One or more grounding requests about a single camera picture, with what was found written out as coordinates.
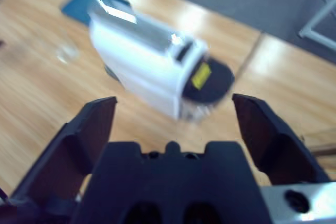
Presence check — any white capsule coffee machine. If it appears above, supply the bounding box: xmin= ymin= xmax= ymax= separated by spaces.
xmin=88 ymin=0 xmax=211 ymax=123

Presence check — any white metal frame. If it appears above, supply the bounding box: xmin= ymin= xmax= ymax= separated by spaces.
xmin=298 ymin=0 xmax=336 ymax=49

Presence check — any clear water tank dark lid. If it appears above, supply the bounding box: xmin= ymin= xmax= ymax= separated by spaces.
xmin=180 ymin=56 xmax=236 ymax=123

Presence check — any clear drinking glass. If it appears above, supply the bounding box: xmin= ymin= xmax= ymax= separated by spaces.
xmin=54 ymin=42 xmax=80 ymax=64

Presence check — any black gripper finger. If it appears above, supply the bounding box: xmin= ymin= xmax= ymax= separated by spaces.
xmin=232 ymin=93 xmax=333 ymax=187
xmin=10 ymin=97 xmax=118 ymax=206

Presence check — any teal plastic tray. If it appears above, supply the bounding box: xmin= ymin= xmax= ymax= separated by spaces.
xmin=60 ymin=0 xmax=132 ymax=27

